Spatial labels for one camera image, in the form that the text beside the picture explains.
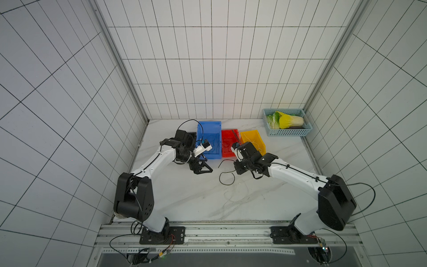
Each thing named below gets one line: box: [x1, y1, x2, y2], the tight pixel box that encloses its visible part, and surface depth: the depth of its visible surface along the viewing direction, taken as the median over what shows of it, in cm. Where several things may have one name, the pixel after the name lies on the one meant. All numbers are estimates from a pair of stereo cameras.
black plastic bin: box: [174, 129, 197, 151], surface depth 74 cm
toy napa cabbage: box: [275, 111, 305, 130], surface depth 113 cm
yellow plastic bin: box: [240, 129, 267, 156], surface depth 102 cm
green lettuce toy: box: [266, 111, 280, 130], surface depth 112 cm
